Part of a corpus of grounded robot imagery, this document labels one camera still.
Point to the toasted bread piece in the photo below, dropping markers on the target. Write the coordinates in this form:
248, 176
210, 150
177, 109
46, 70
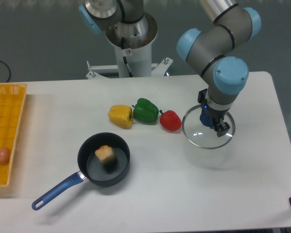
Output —
106, 155

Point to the dark pot blue handle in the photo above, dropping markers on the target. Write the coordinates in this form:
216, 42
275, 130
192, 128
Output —
91, 168

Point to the brown egg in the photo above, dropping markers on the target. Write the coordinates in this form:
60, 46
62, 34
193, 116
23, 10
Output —
4, 155

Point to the green bell pepper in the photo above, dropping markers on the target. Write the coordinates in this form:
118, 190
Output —
145, 111

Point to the glass pot lid blue knob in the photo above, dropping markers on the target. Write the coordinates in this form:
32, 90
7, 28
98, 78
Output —
203, 136

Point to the yellow bell pepper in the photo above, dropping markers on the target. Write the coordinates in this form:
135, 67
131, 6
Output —
121, 115

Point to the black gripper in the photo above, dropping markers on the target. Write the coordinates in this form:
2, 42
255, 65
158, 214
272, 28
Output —
221, 127

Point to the yellow plastic basket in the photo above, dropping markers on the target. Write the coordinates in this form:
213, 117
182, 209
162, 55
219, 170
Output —
12, 99

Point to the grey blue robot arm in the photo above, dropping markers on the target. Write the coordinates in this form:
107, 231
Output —
205, 52

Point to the red bell pepper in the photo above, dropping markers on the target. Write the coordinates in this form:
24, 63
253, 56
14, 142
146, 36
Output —
170, 121

